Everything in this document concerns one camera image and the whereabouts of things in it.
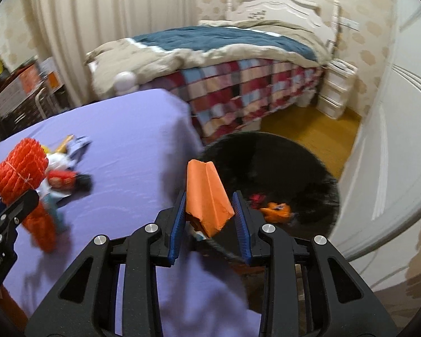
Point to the cardboard box with labels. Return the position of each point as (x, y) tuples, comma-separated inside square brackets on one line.
[(19, 88)]

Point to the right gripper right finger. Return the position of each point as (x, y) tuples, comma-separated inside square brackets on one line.
[(338, 302)]

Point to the red bottle black cap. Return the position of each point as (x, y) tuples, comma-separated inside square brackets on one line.
[(69, 180)]

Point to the red foam fruit net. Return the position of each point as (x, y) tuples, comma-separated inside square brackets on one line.
[(23, 169)]

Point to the purple table cloth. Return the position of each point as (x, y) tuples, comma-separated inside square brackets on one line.
[(139, 148)]

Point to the orange paper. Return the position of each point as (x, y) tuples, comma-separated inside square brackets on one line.
[(207, 203)]

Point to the black lined trash bin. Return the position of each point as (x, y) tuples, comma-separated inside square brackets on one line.
[(284, 171)]

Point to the red feathery pompom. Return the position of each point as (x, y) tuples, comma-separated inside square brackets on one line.
[(257, 200)]

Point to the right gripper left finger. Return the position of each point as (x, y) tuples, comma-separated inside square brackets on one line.
[(83, 300)]

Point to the white wardrobe door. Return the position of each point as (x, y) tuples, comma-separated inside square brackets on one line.
[(381, 184)]

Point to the beige pleated curtain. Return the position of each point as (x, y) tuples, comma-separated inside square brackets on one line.
[(72, 28)]

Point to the white orange small box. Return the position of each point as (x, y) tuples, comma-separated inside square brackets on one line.
[(50, 70)]

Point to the white teal toothpaste tube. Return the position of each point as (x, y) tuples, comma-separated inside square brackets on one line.
[(51, 207)]

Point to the small white bin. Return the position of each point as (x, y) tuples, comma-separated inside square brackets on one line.
[(304, 100)]

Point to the plaid bed sheet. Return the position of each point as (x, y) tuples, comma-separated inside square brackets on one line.
[(226, 97)]

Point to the yellow tube black cap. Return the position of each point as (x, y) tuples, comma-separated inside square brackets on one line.
[(62, 147)]

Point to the blue beige quilt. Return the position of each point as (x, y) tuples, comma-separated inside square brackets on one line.
[(154, 55)]

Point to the white wall socket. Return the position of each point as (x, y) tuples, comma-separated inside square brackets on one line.
[(348, 23)]

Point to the white tissue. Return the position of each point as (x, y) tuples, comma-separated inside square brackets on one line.
[(56, 161)]

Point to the purple paper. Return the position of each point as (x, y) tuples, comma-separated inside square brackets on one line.
[(76, 147)]

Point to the white plastic drawer unit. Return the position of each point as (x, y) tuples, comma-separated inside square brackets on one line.
[(336, 88)]

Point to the orange wrapper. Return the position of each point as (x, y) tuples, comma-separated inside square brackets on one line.
[(276, 213)]

